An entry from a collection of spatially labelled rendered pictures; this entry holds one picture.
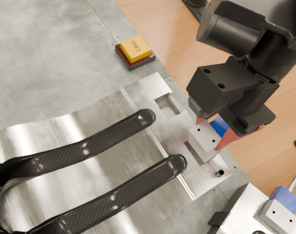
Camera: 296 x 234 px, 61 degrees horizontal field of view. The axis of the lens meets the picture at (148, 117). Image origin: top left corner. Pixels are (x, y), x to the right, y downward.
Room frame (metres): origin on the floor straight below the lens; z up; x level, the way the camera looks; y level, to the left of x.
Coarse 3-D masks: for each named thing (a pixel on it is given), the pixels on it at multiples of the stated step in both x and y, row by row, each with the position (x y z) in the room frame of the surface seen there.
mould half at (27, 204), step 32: (128, 96) 0.26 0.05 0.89; (160, 96) 0.28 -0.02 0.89; (32, 128) 0.15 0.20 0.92; (64, 128) 0.17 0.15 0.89; (96, 128) 0.18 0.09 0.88; (160, 128) 0.20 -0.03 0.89; (0, 160) 0.08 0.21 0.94; (96, 160) 0.12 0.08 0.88; (128, 160) 0.13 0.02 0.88; (160, 160) 0.14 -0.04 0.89; (192, 160) 0.15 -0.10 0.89; (32, 192) 0.04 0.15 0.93; (64, 192) 0.05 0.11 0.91; (96, 192) 0.06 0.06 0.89; (160, 192) 0.09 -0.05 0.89; (192, 192) 0.09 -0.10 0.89; (32, 224) 0.00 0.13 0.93; (128, 224) 0.03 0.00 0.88
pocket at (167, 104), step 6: (162, 96) 0.28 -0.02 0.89; (168, 96) 0.29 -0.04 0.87; (156, 102) 0.27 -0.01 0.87; (162, 102) 0.28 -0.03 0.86; (168, 102) 0.28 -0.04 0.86; (174, 102) 0.28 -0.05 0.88; (162, 108) 0.26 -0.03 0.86; (168, 108) 0.27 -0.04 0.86; (174, 108) 0.27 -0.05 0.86; (180, 108) 0.27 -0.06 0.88; (168, 114) 0.25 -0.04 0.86; (174, 114) 0.26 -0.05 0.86
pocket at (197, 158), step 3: (186, 141) 0.19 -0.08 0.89; (186, 144) 0.19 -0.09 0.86; (189, 144) 0.19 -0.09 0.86; (189, 147) 0.19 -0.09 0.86; (192, 147) 0.19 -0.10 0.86; (189, 150) 0.18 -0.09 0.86; (192, 150) 0.18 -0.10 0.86; (192, 153) 0.18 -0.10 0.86; (195, 153) 0.18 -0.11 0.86; (195, 156) 0.17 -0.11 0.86; (198, 156) 0.17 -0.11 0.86; (195, 159) 0.17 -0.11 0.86; (198, 159) 0.17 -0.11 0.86; (201, 159) 0.17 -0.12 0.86; (210, 159) 0.17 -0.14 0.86; (198, 162) 0.16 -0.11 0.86; (201, 162) 0.16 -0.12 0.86
